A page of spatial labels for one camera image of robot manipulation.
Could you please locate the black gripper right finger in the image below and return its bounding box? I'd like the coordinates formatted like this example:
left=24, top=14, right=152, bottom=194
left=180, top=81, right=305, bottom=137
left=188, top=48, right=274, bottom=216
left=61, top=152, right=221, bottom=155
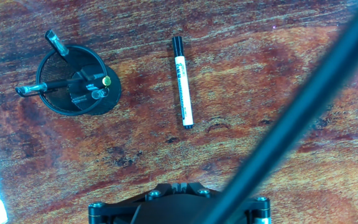
left=178, top=182, right=272, bottom=224

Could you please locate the black pen clear cap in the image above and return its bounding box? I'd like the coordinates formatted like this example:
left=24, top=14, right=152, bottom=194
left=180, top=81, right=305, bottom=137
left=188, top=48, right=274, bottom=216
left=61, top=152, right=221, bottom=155
left=44, top=29, right=88, bottom=82

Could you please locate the black mesh pen holder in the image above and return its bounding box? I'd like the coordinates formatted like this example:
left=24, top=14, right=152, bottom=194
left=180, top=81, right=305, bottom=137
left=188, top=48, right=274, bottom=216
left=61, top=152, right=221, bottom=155
left=35, top=44, right=122, bottom=117

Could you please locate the black pen gold end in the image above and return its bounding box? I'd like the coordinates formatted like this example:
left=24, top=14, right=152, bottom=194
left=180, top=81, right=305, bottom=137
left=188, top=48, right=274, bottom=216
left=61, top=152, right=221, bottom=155
left=81, top=73, right=112, bottom=91

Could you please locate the white marker pen black cap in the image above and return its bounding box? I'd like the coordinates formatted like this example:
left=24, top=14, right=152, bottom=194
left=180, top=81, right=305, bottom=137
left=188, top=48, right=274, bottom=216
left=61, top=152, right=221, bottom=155
left=172, top=35, right=195, bottom=130

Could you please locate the black pen clear end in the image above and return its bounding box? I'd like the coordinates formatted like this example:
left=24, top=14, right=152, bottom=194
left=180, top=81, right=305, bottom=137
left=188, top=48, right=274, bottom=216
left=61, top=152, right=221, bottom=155
left=71, top=87, right=110, bottom=105

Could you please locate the wood grain table mat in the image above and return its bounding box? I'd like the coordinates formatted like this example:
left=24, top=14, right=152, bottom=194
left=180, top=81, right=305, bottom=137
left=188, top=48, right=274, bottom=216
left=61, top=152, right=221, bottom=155
left=0, top=0, right=358, bottom=224

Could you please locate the black pen silver clip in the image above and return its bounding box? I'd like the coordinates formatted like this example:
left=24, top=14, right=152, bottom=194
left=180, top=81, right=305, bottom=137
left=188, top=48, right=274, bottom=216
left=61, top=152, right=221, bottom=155
left=14, top=78, right=85, bottom=98

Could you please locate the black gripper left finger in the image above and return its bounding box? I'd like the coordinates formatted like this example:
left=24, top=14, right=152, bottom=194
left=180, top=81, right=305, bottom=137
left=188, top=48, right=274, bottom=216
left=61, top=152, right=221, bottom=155
left=88, top=182, right=180, bottom=224

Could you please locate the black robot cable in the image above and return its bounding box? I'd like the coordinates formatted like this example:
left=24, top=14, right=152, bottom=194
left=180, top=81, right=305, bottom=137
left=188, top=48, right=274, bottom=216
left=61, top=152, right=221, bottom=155
left=194, top=0, right=358, bottom=224

